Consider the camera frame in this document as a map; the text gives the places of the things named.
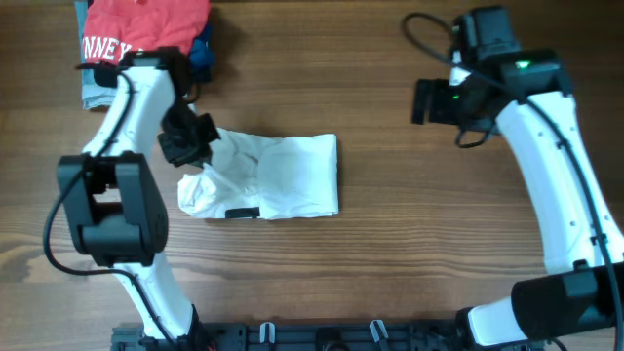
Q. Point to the right grey rail clip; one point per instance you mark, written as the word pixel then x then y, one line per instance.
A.
pixel 378 331

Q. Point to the light grey folded jeans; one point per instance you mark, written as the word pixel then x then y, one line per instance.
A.
pixel 93 95

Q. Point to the black shirt neck label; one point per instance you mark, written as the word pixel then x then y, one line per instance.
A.
pixel 252 212

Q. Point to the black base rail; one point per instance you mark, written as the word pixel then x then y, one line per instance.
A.
pixel 436 335

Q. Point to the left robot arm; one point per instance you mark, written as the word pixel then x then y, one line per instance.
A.
pixel 114 209

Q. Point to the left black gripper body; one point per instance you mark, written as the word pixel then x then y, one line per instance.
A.
pixel 193 141

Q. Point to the white t-shirt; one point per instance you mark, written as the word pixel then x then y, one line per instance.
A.
pixel 286 177

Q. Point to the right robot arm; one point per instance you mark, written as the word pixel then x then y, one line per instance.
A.
pixel 496 87

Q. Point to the navy blue folded garment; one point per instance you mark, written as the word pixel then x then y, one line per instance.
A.
pixel 201 55

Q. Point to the grey rail clip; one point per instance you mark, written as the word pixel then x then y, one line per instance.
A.
pixel 267 333
pixel 378 331

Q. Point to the left grey rail clip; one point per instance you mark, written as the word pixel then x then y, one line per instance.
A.
pixel 267 333

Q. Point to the black folded garment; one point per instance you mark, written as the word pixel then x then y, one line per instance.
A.
pixel 107 79

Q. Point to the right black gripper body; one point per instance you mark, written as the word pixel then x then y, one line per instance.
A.
pixel 424 101

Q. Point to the red folded t-shirt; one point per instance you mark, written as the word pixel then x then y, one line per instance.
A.
pixel 116 27

